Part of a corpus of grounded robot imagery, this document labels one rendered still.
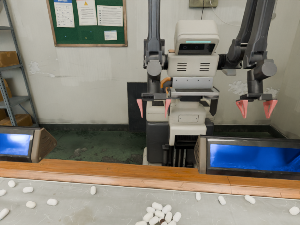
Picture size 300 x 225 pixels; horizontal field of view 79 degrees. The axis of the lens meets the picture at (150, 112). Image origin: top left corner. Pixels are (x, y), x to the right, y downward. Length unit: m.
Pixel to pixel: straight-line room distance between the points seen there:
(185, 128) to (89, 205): 0.67
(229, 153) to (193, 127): 0.74
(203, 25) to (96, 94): 1.94
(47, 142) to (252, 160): 0.46
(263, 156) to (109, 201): 0.55
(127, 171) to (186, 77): 0.58
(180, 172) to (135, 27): 1.95
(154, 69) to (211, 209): 0.54
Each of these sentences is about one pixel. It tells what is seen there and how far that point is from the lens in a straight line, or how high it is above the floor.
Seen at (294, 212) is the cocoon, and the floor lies 0.76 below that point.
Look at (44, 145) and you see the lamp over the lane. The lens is 0.49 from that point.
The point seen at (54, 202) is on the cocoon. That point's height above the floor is 0.76.
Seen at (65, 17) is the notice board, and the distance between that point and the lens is 2.63.
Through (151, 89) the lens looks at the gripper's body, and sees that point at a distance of 0.75.
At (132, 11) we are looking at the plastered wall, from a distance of 2.45.
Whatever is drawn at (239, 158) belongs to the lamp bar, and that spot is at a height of 1.08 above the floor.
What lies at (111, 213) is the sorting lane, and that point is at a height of 0.74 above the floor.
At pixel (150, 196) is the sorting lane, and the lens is 0.76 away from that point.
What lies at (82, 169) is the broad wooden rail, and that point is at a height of 0.76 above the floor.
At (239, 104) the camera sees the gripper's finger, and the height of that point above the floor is 1.04.
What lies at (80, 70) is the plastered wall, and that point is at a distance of 2.64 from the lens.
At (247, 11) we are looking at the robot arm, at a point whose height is 1.41.
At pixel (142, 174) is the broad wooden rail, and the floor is 0.76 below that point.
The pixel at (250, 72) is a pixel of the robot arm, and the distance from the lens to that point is 0.88.
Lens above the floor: 1.30
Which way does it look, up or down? 22 degrees down
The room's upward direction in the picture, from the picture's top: straight up
